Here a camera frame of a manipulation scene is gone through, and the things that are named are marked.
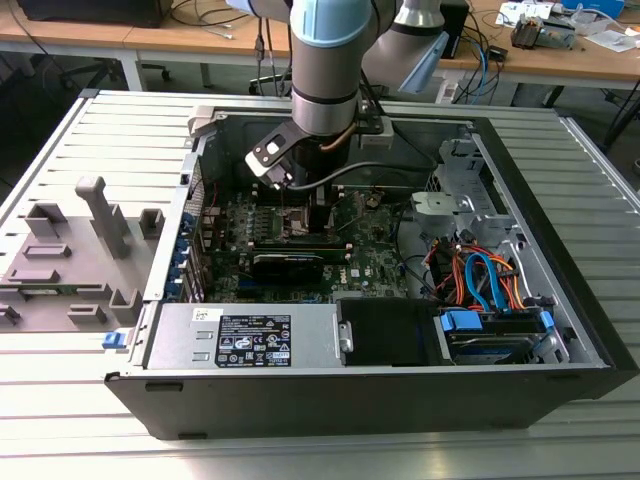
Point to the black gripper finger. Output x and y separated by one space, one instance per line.
316 220
327 220

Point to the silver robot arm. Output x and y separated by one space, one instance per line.
325 65

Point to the CPU socket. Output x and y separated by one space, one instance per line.
292 216

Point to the CPU cooler heat sink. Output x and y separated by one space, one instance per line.
525 32

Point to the green RAM stick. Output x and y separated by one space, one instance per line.
300 251
47 291

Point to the round coin battery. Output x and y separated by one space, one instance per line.
374 201

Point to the green motherboard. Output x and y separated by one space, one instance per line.
370 250

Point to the black graphics card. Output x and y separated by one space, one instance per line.
287 270

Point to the black office chair base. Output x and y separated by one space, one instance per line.
260 82

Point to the grey case latch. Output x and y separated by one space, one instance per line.
200 122

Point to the metal drive cage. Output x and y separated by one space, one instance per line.
460 175

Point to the pale blue teach pendant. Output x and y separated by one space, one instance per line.
425 60

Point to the black PC case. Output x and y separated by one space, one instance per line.
325 405

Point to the silver power supply unit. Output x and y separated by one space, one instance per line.
170 340

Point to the black speaker box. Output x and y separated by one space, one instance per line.
457 30

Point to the hard disk blue carrier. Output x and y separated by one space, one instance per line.
480 350

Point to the blue plastic clip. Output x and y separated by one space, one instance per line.
114 341

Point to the grey parts rack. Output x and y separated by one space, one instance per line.
75 260

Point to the white printed leaflet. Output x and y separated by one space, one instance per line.
520 12

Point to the black computer box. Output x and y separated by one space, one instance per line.
90 12

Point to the wooden desk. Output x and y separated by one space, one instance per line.
575 62
75 35

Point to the grey metal device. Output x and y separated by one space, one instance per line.
560 36

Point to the white paper sheet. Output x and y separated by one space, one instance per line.
612 39

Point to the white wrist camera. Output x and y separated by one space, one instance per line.
257 165

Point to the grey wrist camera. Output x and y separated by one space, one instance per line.
375 137

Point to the silver support bracket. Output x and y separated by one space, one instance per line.
425 207

